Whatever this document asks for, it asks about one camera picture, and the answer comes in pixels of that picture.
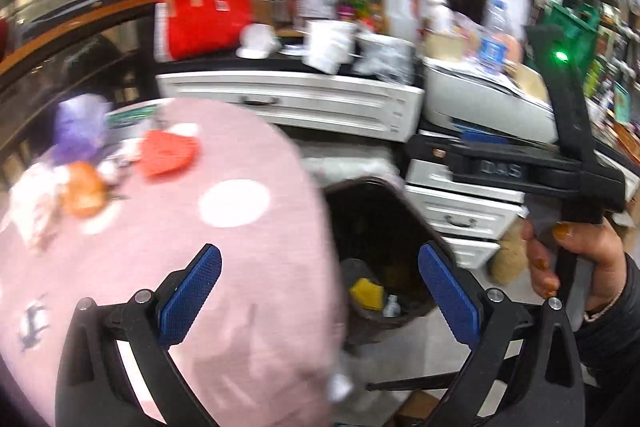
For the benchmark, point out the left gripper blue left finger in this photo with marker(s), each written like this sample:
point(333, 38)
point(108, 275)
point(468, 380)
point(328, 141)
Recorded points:
point(183, 293)

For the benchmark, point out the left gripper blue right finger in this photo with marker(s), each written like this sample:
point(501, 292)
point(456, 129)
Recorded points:
point(458, 305)

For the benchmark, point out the orange foam fruit net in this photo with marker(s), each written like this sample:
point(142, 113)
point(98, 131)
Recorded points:
point(163, 153)

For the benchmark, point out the orange peel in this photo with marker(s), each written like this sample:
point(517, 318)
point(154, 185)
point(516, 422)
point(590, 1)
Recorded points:
point(84, 194)

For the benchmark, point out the white plastic bag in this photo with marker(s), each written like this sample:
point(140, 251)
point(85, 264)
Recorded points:
point(35, 205)

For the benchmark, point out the yellow trash in bin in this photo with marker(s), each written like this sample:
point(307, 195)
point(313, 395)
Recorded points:
point(367, 294)

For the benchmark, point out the black trash bin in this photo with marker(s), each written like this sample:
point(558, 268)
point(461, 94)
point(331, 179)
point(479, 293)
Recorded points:
point(377, 235)

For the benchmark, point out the right hand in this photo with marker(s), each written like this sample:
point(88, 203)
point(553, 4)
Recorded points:
point(598, 243)

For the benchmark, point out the white lower drawer unit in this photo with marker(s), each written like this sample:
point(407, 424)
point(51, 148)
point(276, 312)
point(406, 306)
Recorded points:
point(471, 218)

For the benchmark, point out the pink polka dot tablecloth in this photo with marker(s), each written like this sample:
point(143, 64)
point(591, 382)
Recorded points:
point(263, 346)

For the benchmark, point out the water bottle blue label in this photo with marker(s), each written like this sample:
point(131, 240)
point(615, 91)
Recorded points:
point(492, 50)

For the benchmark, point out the purple plastic snack bag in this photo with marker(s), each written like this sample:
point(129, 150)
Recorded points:
point(80, 129)

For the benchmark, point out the white drawer cabinet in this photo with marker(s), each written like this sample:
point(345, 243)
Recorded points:
point(348, 105)

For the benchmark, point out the clear plastic bag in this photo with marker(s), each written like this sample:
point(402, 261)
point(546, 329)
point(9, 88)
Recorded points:
point(387, 58)

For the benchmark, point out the white plastic jug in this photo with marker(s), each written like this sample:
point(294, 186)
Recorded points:
point(401, 19)

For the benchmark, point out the red gift bag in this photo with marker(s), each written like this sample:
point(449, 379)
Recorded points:
point(198, 27)

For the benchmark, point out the wooden curved railing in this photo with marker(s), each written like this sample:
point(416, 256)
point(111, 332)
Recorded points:
point(71, 31)

